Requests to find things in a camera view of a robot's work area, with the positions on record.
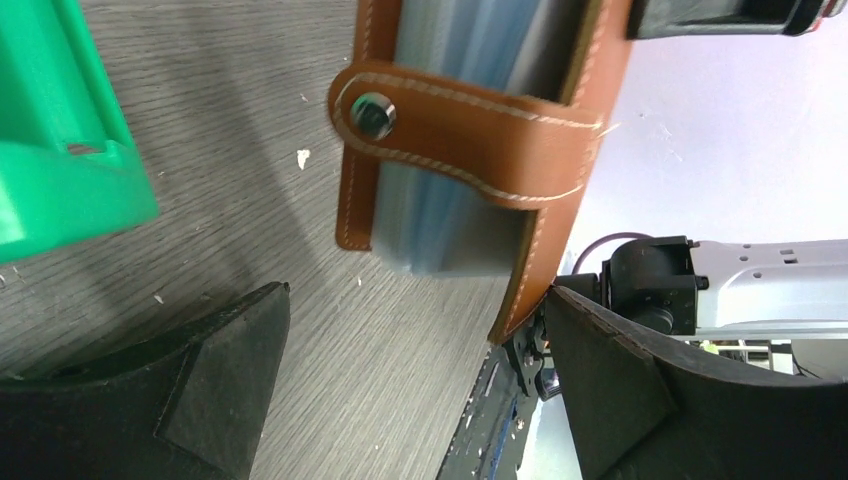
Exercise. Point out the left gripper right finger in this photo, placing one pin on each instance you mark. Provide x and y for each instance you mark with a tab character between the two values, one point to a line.
642	405

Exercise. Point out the brown leather card holder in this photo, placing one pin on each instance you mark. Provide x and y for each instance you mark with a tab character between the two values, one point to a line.
518	152

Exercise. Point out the green plastic card bin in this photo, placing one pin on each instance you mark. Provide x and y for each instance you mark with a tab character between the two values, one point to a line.
70	169

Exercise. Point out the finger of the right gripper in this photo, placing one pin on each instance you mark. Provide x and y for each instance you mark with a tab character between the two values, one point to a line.
653	19

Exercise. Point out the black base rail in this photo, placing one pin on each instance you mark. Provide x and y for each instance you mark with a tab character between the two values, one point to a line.
492	432

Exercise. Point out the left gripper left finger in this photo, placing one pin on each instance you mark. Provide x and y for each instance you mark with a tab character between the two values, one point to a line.
189	403

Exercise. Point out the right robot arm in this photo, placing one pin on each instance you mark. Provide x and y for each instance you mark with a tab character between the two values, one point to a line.
710	290

